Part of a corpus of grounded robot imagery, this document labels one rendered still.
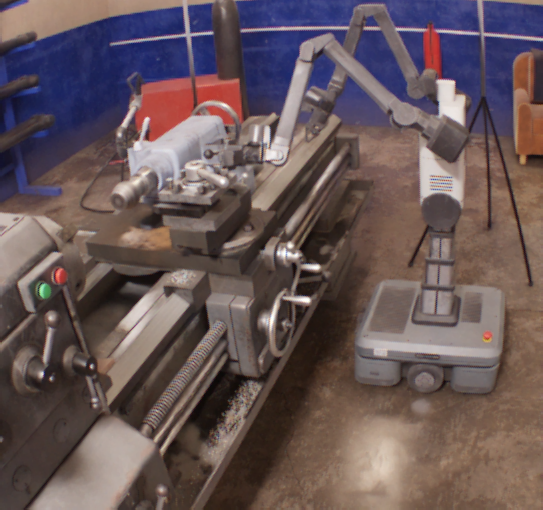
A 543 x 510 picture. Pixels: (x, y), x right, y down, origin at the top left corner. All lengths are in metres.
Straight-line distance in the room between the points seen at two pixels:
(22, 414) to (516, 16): 5.16
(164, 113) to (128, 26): 2.18
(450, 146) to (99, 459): 1.44
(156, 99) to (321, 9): 1.93
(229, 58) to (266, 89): 1.48
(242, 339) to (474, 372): 1.07
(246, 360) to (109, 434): 0.67
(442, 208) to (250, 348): 0.90
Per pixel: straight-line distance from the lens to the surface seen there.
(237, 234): 1.80
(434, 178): 2.21
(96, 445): 1.34
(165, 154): 1.97
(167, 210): 1.71
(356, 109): 5.90
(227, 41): 4.68
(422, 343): 2.44
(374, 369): 2.52
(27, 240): 1.16
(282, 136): 1.94
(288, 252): 1.82
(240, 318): 1.77
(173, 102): 4.72
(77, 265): 1.47
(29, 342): 1.13
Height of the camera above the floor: 1.76
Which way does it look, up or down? 26 degrees down
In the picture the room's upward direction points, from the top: 6 degrees counter-clockwise
